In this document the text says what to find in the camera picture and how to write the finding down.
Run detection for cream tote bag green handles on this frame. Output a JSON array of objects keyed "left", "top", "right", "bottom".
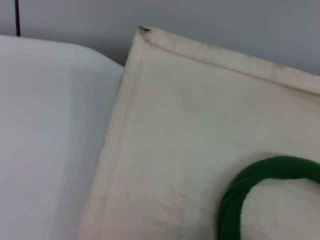
[{"left": 76, "top": 24, "right": 320, "bottom": 240}]

